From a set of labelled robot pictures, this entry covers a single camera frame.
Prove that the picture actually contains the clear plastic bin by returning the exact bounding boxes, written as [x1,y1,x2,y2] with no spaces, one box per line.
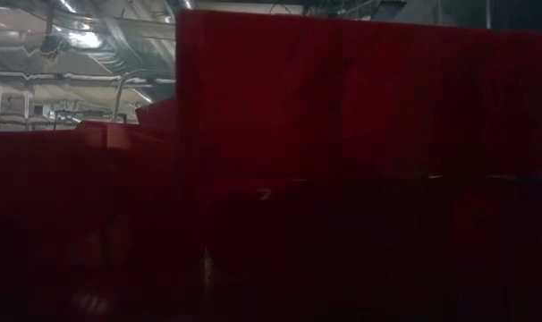
[0,0,542,322]

